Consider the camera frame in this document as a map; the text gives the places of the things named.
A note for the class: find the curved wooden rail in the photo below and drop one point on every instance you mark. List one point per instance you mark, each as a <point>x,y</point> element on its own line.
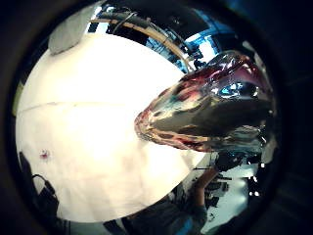
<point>153,34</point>

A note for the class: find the small red scrap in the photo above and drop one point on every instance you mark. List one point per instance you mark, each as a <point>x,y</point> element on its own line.
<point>44,154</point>

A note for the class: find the grey white cloth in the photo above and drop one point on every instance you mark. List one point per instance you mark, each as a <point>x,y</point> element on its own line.
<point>70,31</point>

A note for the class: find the the person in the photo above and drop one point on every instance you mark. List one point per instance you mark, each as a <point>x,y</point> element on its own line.
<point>163,217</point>

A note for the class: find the shiny crinkled foil packet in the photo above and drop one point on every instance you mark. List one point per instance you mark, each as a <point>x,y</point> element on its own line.
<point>208,111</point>

